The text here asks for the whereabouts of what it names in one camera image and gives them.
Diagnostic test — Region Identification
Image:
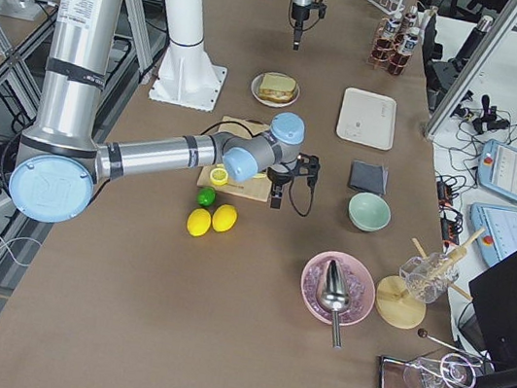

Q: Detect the pink bowl with ice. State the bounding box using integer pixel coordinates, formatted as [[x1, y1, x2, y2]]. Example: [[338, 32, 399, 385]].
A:
[[300, 251, 375, 326]]

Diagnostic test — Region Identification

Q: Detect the plain bread slice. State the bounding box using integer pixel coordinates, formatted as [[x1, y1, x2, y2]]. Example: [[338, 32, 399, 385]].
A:
[[258, 72, 297, 95]]

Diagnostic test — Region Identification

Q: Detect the wine glass upper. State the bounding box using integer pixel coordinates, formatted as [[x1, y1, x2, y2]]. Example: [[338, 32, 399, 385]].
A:
[[403, 353, 477, 388]]

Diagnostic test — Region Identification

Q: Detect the teach pendant lower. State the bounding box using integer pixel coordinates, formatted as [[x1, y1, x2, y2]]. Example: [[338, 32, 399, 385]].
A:
[[469, 203, 517, 267]]

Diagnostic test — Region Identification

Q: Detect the yellow lemon lower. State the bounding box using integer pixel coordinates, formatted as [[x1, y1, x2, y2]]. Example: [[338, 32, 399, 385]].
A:
[[186, 207, 212, 237]]

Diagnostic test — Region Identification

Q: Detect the tea bottle back left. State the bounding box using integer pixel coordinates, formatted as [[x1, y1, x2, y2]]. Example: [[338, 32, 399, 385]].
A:
[[399, 6, 419, 34]]

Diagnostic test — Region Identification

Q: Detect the teach pendant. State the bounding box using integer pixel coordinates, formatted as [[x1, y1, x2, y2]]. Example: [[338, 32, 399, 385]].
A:
[[476, 139, 517, 203], [469, 203, 517, 267]]

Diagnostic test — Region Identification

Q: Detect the glass mug on stand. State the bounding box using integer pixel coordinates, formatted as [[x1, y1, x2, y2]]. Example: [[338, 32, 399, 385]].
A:
[[399, 253, 460, 303]]

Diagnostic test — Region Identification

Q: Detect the half lemon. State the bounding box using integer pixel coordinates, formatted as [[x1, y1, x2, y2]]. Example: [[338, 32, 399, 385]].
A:
[[209, 166, 229, 187]]

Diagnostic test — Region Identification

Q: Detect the cream rabbit serving tray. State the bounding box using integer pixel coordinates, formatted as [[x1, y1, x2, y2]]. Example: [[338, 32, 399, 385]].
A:
[[335, 88, 397, 151]]

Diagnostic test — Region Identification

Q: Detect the wooden cutting board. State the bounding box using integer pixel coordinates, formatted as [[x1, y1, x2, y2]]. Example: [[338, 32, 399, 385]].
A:
[[197, 115, 271, 202]]

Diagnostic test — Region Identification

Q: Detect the teach pendant upper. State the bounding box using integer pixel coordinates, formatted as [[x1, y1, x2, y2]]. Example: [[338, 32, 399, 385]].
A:
[[476, 139, 517, 203]]

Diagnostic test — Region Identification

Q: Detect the tea bottle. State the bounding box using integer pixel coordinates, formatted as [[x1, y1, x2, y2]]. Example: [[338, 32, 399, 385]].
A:
[[369, 12, 402, 63], [387, 26, 420, 76], [399, 6, 419, 34]]

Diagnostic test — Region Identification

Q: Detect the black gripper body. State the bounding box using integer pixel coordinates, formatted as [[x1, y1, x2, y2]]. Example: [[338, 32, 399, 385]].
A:
[[290, 0, 327, 33], [266, 153, 321, 199]]

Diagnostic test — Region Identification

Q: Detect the tea bottle front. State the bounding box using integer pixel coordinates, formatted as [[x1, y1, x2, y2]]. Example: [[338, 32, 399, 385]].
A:
[[387, 26, 420, 76]]

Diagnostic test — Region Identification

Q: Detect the aluminium frame post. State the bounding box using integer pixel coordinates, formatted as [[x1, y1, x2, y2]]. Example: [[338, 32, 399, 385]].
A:
[[424, 0, 517, 141]]

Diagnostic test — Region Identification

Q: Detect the green lime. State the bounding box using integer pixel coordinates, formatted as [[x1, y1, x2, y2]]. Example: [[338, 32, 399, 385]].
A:
[[196, 187, 216, 207]]

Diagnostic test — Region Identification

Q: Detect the yellow lemon upper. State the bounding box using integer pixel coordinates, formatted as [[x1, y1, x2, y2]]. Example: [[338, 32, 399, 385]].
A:
[[211, 204, 238, 232]]

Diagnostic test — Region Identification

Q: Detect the white round plate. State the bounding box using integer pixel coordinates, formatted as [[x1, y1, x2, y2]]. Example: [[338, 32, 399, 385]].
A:
[[250, 73, 300, 108]]

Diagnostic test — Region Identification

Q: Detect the yellow lemon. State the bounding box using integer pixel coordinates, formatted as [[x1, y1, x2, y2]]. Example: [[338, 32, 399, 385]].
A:
[[186, 207, 212, 237], [211, 204, 238, 232]]

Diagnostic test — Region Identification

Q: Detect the tea bottle right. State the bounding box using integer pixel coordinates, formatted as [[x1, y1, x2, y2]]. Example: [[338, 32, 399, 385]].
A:
[[369, 12, 402, 63]]

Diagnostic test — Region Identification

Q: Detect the folded grey cloth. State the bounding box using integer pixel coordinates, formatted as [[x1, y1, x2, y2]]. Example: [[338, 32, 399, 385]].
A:
[[348, 160, 388, 195]]

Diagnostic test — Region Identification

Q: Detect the mint green bowl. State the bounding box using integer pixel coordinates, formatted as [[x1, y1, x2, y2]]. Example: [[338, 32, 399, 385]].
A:
[[347, 193, 392, 232]]

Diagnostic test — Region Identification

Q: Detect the wooden mug tree stand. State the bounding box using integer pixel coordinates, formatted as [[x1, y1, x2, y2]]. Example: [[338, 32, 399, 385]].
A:
[[375, 228, 484, 330]]

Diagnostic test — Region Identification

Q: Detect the copper wire bottle rack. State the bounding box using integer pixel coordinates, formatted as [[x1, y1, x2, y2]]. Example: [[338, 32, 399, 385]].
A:
[[367, 5, 421, 76]]

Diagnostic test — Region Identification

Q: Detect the steel ice scoop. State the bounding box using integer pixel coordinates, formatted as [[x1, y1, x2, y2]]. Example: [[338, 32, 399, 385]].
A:
[[318, 259, 351, 350]]

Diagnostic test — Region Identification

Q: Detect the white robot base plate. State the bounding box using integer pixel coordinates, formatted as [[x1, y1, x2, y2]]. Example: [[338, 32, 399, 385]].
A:
[[149, 43, 227, 112]]

